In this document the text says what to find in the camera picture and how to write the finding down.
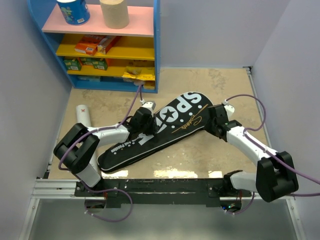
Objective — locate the yellow snack bag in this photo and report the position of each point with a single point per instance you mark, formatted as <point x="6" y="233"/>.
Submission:
<point x="140" y="75"/>

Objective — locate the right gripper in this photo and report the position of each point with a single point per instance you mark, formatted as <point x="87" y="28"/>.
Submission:
<point x="208" y="128"/>

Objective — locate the green box right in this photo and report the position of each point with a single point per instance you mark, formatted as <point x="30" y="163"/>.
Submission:
<point x="100" y="63"/>

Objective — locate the brown paper roll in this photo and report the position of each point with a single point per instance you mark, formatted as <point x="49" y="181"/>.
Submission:
<point x="115" y="13"/>

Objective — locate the white shuttlecock tube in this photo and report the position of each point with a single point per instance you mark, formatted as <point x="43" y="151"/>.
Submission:
<point x="83" y="117"/>

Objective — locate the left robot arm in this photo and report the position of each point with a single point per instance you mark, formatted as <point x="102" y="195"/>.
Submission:
<point x="77" y="147"/>

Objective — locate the blue shelf unit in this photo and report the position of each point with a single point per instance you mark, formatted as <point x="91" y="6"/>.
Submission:
<point x="138" y="45"/>

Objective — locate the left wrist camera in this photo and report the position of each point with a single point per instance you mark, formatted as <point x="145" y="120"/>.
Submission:
<point x="150" y="105"/>

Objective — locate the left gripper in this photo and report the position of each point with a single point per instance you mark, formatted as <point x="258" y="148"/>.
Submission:
<point x="153" y="129"/>

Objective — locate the green box middle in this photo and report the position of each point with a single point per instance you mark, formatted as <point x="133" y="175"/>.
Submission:
<point x="86" y="61"/>

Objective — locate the blue snack canister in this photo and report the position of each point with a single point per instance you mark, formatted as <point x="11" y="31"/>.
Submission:
<point x="75" y="12"/>

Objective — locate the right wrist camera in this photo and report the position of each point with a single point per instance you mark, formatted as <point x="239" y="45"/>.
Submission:
<point x="230" y="110"/>

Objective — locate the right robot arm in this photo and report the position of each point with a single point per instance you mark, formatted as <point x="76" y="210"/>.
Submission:
<point x="274" y="177"/>

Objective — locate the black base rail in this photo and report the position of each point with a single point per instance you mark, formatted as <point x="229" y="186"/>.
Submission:
<point x="160" y="191"/>

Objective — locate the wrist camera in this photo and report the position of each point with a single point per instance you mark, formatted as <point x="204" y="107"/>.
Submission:
<point x="230" y="110"/>
<point x="150" y="105"/>

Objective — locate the black racket cover bag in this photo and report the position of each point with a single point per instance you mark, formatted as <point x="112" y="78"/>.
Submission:
<point x="182" y="117"/>

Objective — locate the red white box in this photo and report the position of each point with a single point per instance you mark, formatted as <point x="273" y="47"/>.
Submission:
<point x="106" y="44"/>

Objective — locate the orange box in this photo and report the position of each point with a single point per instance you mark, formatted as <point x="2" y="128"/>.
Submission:
<point x="88" y="44"/>

